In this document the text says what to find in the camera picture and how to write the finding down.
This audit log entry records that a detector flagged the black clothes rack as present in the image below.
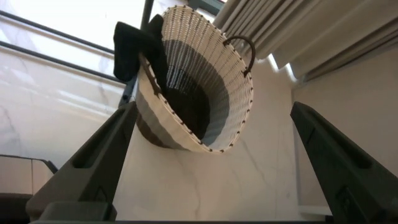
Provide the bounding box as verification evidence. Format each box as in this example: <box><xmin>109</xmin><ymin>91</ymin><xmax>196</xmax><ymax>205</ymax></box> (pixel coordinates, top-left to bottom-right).
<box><xmin>0</xmin><ymin>0</ymin><xmax>155</xmax><ymax>108</ymax></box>

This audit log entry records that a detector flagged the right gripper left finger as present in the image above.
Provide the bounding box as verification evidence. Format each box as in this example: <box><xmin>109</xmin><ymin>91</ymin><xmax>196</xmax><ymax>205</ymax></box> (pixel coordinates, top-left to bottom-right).
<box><xmin>25</xmin><ymin>101</ymin><xmax>139</xmax><ymax>222</ymax></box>

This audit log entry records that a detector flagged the window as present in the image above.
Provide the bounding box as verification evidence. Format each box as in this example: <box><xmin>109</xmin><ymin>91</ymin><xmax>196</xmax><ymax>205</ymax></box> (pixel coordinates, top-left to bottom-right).
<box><xmin>186</xmin><ymin>0</ymin><xmax>225</xmax><ymax>16</ymax></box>

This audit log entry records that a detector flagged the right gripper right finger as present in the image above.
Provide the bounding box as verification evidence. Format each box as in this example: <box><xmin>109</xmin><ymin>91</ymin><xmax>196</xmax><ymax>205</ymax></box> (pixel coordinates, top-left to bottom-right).
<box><xmin>290</xmin><ymin>101</ymin><xmax>398</xmax><ymax>224</ymax></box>

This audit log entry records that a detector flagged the white laundry basket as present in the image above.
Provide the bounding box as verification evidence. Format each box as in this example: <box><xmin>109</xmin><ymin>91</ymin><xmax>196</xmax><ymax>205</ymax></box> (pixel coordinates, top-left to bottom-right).
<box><xmin>135</xmin><ymin>4</ymin><xmax>256</xmax><ymax>154</ymax></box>

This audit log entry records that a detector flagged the black garment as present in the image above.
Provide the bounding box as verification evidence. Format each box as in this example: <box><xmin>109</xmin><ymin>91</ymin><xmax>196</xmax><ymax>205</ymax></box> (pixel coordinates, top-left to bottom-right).
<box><xmin>113</xmin><ymin>14</ymin><xmax>211</xmax><ymax>141</ymax></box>

